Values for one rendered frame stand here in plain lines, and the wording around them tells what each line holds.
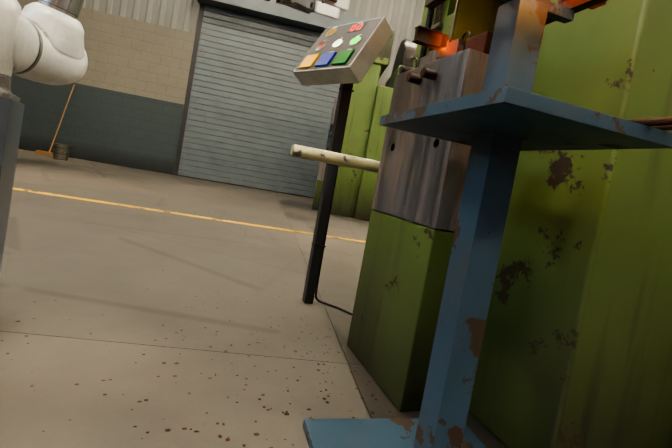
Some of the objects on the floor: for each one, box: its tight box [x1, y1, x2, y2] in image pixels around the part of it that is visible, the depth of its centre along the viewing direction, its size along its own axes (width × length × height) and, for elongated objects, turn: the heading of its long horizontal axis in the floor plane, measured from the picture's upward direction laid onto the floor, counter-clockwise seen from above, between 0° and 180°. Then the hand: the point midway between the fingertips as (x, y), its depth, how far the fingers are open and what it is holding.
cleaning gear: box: [35, 85, 75, 161], centre depth 768 cm, size 80×118×145 cm
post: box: [302, 83, 352, 304], centre depth 175 cm, size 4×4×108 cm
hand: (333, 6), depth 109 cm, fingers open, 7 cm apart
